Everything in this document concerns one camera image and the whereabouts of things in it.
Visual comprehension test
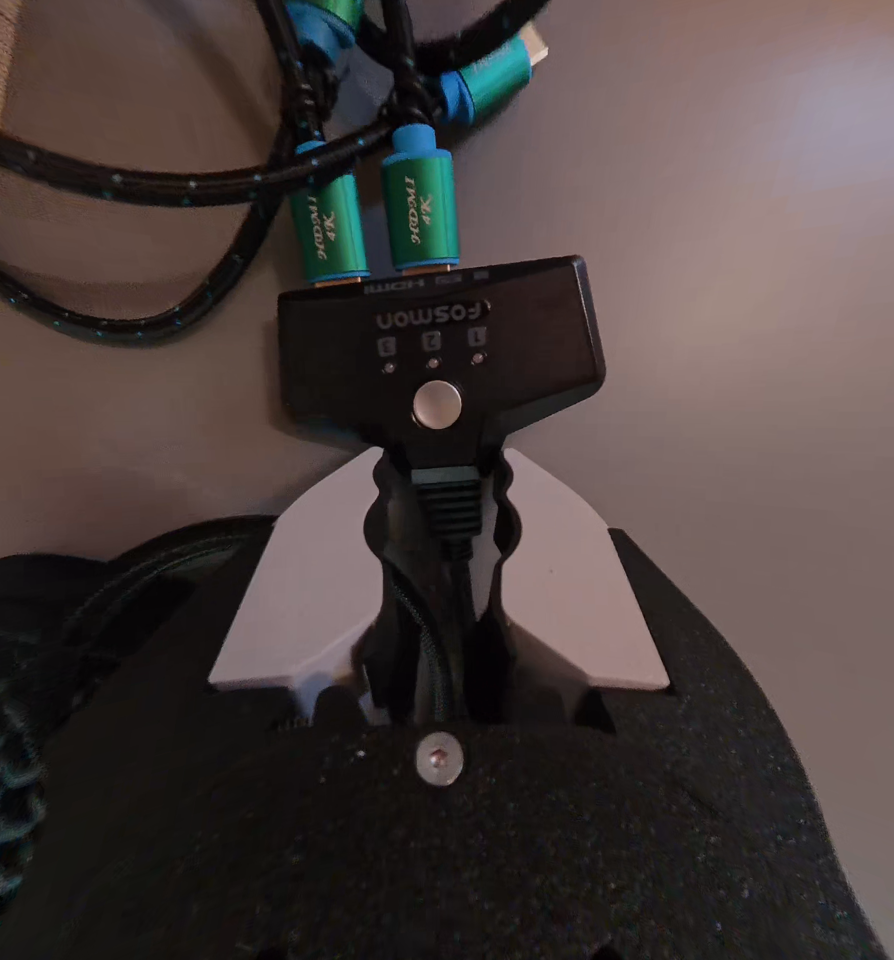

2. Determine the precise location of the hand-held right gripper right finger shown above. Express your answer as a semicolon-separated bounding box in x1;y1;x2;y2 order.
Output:
484;448;674;723

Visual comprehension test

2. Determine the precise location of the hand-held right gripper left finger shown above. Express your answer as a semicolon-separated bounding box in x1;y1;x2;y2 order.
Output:
208;448;419;726

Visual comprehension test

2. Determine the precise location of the thick black sleeved cable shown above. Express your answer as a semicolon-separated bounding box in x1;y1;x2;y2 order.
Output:
64;516;493;726

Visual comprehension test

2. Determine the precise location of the black HDMI switch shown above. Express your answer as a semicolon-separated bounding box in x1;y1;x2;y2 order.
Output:
278;255;607;560

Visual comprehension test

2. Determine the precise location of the green HDMI plug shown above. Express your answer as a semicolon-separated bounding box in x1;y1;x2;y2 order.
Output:
357;0;551;127

